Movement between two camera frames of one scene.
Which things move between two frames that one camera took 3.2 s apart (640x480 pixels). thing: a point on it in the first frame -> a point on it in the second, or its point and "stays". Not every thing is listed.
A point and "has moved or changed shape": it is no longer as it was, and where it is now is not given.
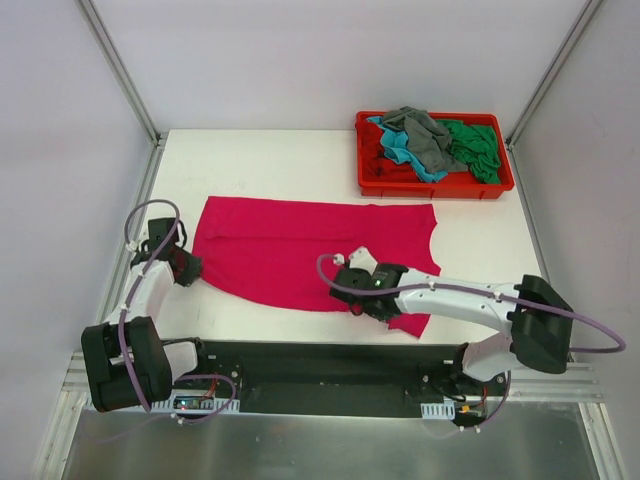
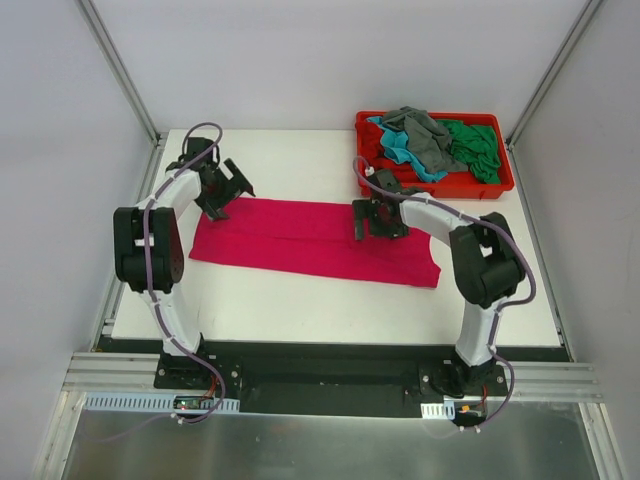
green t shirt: [477, 144] stays
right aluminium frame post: [589, 11] stays
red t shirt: [376, 164] stays
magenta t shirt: [262, 253] has moved or changed shape
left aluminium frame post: [120, 72] stays
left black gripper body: [189, 267] -> [228, 191]
